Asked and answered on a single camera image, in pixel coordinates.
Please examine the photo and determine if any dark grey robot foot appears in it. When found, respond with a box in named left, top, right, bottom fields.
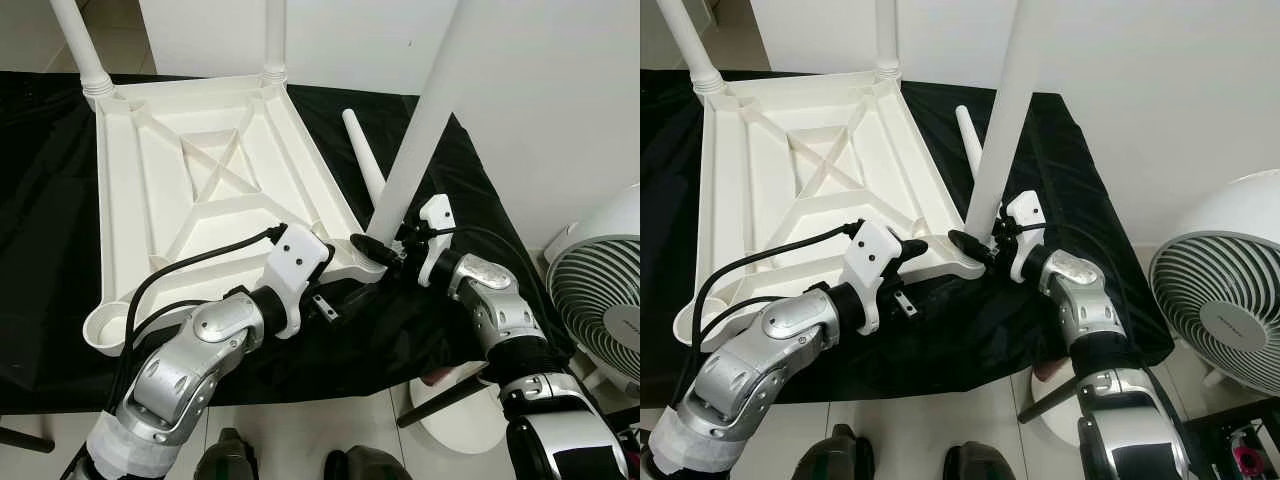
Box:
left=323, top=447, right=408, bottom=480
left=793, top=424, right=878, bottom=480
left=943, top=441, right=1018, bottom=480
left=193, top=428, right=263, bottom=480

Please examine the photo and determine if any black tablecloth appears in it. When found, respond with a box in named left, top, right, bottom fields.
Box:
left=0, top=70, right=578, bottom=414
left=640, top=68, right=1177, bottom=407

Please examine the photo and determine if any white round floor base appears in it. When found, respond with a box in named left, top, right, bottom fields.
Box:
left=1033, top=375, right=1089, bottom=448
left=407, top=375, right=508, bottom=457

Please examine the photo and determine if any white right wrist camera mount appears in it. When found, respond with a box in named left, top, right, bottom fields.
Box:
left=1003, top=189, right=1051, bottom=288
left=414, top=194, right=462, bottom=293

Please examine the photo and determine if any black metal table leg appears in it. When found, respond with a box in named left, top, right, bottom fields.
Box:
left=394, top=372, right=489, bottom=431
left=0, top=427, right=57, bottom=455
left=1017, top=375, right=1083, bottom=428

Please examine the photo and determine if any dark grey robot right foot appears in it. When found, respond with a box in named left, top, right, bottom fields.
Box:
left=943, top=441, right=1018, bottom=480
left=323, top=447, right=408, bottom=480

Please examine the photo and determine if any dark grey robot left foot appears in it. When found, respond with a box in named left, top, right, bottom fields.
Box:
left=193, top=428, right=263, bottom=480
left=793, top=424, right=878, bottom=480

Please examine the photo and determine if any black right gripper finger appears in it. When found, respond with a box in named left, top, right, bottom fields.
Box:
left=348, top=231, right=399, bottom=271
left=944, top=227, right=993, bottom=267

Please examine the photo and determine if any white plastic table top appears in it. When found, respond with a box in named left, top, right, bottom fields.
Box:
left=672, top=68, right=989, bottom=353
left=82, top=72, right=393, bottom=359

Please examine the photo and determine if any white floor fan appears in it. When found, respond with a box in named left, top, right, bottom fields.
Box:
left=543, top=183, right=640, bottom=393
left=1147, top=168, right=1280, bottom=393

